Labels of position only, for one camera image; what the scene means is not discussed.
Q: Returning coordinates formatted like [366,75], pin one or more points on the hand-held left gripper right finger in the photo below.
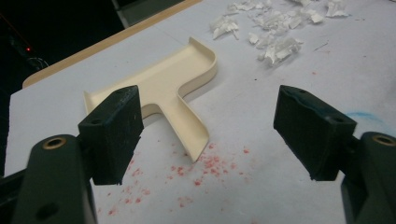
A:
[311,133]

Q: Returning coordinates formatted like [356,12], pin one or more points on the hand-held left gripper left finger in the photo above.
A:
[112,133]

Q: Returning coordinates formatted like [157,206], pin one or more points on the cream plastic dustpan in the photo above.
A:
[162,84]

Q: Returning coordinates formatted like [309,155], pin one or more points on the pile of white paper scraps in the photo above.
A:
[280,51]

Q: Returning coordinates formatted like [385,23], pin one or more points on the white board table cover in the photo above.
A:
[280,193]

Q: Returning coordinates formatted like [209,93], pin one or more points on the wooden table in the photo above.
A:
[93,46]

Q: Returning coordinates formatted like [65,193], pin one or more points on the scattered red crumbs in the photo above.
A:
[211,165]

